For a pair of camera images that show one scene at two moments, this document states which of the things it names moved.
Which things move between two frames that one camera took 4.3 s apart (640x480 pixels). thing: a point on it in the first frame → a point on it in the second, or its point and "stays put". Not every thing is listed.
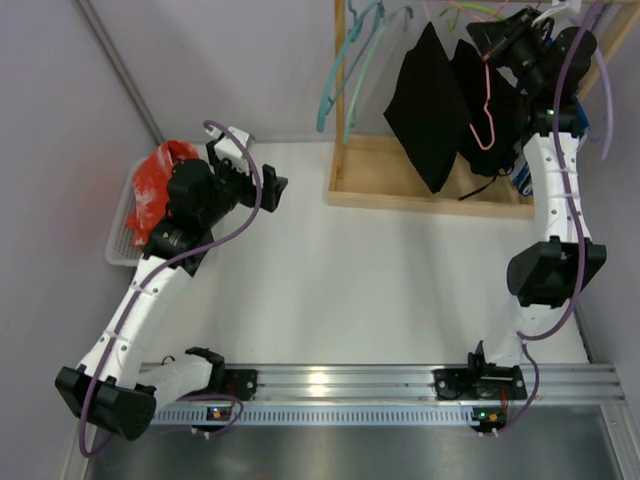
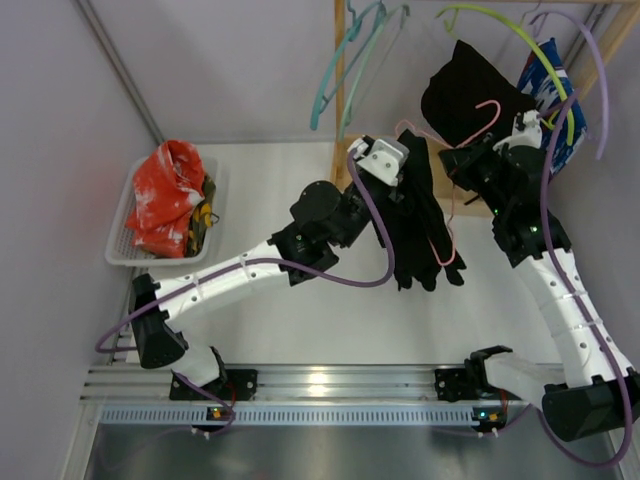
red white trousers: x=151 y=175 stays put
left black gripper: x=269 y=185 → x=379 y=191
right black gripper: x=498 y=32 → x=470 y=167
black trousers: x=429 y=109 → x=417 y=226
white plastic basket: x=121 y=249 stays put
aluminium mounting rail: x=299 y=384 stays put
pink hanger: x=487 y=113 → x=455 y=146
